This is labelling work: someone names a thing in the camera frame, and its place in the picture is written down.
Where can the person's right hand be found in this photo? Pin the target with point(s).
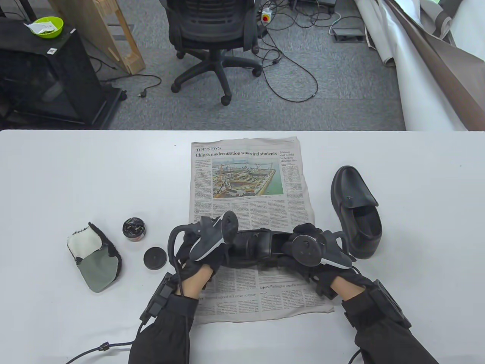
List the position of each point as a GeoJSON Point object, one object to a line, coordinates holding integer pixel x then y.
{"type": "Point", "coordinates": [337, 276]}

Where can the person's left hand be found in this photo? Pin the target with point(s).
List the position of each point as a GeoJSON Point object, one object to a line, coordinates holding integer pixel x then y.
{"type": "Point", "coordinates": [216, 261]}

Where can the grey hand controller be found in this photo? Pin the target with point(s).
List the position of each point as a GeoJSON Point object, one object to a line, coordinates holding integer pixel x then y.
{"type": "Point", "coordinates": [208, 242]}
{"type": "Point", "coordinates": [307, 250]}

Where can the black leather shoe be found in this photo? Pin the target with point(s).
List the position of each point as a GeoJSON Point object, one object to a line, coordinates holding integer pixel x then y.
{"type": "Point", "coordinates": [352, 185]}
{"type": "Point", "coordinates": [254, 244]}

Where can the black round plastic lid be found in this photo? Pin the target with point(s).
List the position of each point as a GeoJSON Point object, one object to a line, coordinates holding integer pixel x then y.
{"type": "Point", "coordinates": [155, 258]}

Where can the black shoe polish tin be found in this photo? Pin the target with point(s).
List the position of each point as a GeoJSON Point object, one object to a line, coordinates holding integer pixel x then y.
{"type": "Point", "coordinates": [134, 228]}

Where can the printed newspaper sheet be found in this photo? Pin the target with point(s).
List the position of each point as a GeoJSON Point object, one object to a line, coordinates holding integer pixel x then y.
{"type": "Point", "coordinates": [250, 155]}

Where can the white polishing cloth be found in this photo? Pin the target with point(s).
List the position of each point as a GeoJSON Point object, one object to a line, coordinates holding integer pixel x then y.
{"type": "Point", "coordinates": [98, 269]}

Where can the person's left forearm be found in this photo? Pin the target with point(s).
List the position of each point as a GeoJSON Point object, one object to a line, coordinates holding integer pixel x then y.
{"type": "Point", "coordinates": [163, 333]}

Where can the person's right forearm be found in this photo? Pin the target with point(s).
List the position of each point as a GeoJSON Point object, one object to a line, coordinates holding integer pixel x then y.
{"type": "Point", "coordinates": [382, 333]}

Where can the black right wrist sensor module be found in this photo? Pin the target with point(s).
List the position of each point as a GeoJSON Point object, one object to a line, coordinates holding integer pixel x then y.
{"type": "Point", "coordinates": [392, 305]}

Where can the black wrist sensor module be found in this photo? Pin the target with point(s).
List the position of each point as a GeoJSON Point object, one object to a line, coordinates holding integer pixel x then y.
{"type": "Point", "coordinates": [159, 297]}
{"type": "Point", "coordinates": [392, 305]}

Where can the black left wrist sensor module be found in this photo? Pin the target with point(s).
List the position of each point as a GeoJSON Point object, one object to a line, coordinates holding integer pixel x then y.
{"type": "Point", "coordinates": [159, 297]}

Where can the white and brown rolled sheet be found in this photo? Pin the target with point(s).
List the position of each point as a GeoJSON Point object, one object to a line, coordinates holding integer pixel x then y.
{"type": "Point", "coordinates": [416, 76]}

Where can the black mesh office chair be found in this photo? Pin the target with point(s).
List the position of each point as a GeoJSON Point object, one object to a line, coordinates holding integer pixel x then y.
{"type": "Point", "coordinates": [212, 22]}

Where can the grey floor box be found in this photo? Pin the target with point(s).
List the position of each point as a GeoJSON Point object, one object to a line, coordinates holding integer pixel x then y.
{"type": "Point", "coordinates": [348, 33]}

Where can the black cabinet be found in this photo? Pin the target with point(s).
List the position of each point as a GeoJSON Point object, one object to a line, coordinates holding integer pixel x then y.
{"type": "Point", "coordinates": [57, 76]}

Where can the emergency stop button box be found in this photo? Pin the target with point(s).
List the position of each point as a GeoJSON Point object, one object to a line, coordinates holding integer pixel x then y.
{"type": "Point", "coordinates": [266, 16]}

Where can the black device box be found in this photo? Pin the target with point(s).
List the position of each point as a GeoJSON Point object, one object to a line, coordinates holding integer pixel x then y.
{"type": "Point", "coordinates": [314, 2]}

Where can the green plastic bowl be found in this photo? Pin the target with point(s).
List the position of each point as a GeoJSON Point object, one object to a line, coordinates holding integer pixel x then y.
{"type": "Point", "coordinates": [56, 31]}

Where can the white packet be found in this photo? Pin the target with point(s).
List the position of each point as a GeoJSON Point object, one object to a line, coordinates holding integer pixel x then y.
{"type": "Point", "coordinates": [39, 26]}

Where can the wooden frame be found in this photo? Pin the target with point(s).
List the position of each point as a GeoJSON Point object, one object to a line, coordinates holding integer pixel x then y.
{"type": "Point", "coordinates": [91, 26]}

